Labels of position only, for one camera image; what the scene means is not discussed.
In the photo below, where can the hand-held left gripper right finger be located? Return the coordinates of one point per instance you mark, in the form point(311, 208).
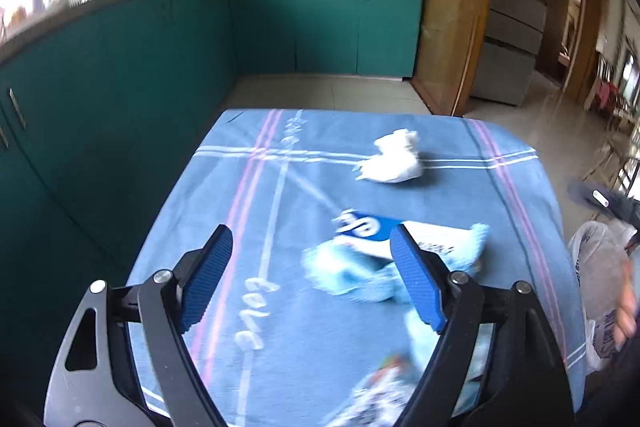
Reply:
point(417, 282)

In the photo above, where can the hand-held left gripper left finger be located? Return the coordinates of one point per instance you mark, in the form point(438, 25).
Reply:
point(207, 282)

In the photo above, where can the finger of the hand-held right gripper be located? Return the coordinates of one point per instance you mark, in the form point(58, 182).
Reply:
point(615, 207)

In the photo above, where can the waste bin with white bag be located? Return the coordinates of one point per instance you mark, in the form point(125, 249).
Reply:
point(595, 262)

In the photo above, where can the blue and white packet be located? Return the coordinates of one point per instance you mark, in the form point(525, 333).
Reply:
point(365, 229)

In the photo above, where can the printed colourful wrapper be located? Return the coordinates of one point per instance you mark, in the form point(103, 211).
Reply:
point(385, 399)

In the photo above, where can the white tissue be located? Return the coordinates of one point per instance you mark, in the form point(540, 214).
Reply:
point(390, 162)

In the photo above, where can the person's right hand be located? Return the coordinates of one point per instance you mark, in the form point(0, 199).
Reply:
point(630, 307)

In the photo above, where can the chair with pink cloth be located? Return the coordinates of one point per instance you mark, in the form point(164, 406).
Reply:
point(607, 92)

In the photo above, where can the blue striped cloth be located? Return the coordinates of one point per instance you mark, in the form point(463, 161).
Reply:
point(300, 187)

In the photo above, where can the dark wooden door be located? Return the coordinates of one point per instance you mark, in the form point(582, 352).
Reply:
point(560, 32)

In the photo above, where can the teal base cabinets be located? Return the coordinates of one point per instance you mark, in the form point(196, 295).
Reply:
point(150, 82)

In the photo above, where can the grey refrigerator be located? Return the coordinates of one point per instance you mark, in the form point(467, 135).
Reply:
point(515, 7)

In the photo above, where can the wooden framed glass door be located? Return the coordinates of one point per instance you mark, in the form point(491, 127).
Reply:
point(450, 32)

